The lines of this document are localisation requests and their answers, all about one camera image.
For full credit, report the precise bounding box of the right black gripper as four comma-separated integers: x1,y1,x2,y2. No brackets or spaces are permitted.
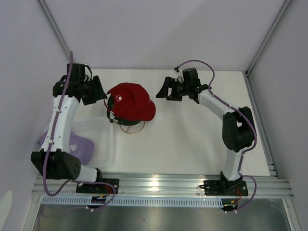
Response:
156,77,190,102

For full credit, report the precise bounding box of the dark green baseball cap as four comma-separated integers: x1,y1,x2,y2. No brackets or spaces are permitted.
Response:
104,96,141,126

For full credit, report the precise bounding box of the red baseball cap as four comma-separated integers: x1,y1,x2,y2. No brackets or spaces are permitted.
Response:
107,82,156,122

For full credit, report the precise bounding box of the lavender baseball cap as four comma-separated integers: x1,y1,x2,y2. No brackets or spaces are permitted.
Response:
37,129,95,167

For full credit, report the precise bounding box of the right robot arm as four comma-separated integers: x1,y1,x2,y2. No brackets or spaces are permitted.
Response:
156,68,257,195

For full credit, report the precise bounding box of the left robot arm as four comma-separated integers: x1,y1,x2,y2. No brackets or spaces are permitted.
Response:
31,63,107,193

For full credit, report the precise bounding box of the white plastic basket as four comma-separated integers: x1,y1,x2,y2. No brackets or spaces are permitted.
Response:
43,116,117,173

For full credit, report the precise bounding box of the left aluminium frame post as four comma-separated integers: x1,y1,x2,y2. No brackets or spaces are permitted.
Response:
36,0,71,62

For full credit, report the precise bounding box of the aluminium frame post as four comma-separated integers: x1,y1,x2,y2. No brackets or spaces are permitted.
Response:
36,0,71,62
244,0,294,77

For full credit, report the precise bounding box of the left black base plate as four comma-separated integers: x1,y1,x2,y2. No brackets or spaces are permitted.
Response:
76,178,119,194

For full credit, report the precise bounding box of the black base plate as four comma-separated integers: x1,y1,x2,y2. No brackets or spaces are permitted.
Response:
76,178,119,194
199,179,248,196

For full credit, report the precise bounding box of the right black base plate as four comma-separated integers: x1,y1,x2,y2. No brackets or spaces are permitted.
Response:
199,179,248,196

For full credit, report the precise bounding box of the aluminium mounting rail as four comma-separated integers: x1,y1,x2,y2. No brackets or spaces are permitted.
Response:
31,154,295,199

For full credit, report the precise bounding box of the white slotted cable duct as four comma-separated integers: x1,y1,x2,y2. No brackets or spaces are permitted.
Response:
41,196,223,208

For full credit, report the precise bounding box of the right aluminium frame post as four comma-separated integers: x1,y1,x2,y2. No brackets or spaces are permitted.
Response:
244,0,294,77

